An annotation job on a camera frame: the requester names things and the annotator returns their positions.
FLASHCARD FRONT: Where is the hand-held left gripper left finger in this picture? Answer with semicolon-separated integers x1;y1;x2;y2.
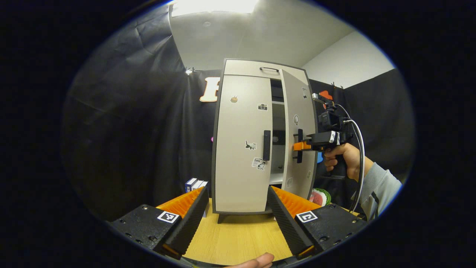
108;185;210;260

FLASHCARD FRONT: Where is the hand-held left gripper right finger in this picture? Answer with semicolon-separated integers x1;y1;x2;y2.
267;185;369;260

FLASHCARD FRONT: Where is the beige cabinet door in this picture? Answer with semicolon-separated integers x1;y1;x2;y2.
215;74;274;213
280;69;318;201

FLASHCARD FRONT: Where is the beige double-door shoe cabinet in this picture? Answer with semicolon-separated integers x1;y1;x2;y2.
211;58;319;224

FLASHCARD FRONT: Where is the watermelon slice toy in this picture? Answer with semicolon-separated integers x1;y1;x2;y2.
309;188;331;207

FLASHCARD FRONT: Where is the black backdrop cloth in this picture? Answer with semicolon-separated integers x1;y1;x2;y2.
61;4;415;222

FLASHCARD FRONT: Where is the ceiling light panel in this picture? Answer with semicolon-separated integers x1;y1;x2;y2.
170;0;260;17

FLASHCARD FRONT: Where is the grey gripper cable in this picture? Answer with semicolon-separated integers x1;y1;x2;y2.
337;104;366;213

